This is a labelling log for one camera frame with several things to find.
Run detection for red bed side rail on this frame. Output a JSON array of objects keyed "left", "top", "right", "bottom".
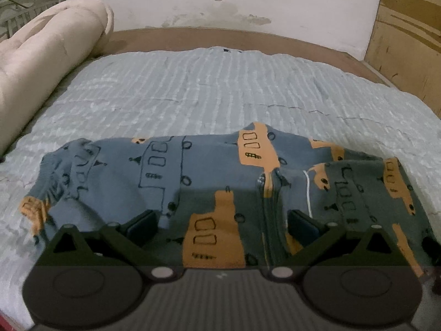
[{"left": 0, "top": 312, "right": 16, "bottom": 331}]

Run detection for plywood wall panel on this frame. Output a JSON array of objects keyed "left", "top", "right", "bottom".
[{"left": 363, "top": 0, "right": 441, "bottom": 118}]

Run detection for light blue striped quilt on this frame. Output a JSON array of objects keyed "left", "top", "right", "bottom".
[{"left": 0, "top": 46, "right": 441, "bottom": 331}]

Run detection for rolled beige comforter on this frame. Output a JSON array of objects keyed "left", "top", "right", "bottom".
[{"left": 0, "top": 0, "right": 115, "bottom": 157}]

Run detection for ornate metal headboard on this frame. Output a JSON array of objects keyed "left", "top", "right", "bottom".
[{"left": 0, "top": 0, "right": 66, "bottom": 40}]

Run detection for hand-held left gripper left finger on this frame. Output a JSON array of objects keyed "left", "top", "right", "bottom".
[{"left": 41, "top": 210, "right": 176, "bottom": 281}]

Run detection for blue pants with orange print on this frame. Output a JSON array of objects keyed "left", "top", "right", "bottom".
[{"left": 21, "top": 121, "right": 438, "bottom": 283}]

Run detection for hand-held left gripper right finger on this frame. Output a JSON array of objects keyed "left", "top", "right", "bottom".
[{"left": 269, "top": 210, "right": 409, "bottom": 281}]

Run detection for brown wooden bed frame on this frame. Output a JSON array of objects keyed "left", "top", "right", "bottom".
[{"left": 91, "top": 27, "right": 397, "bottom": 87}]

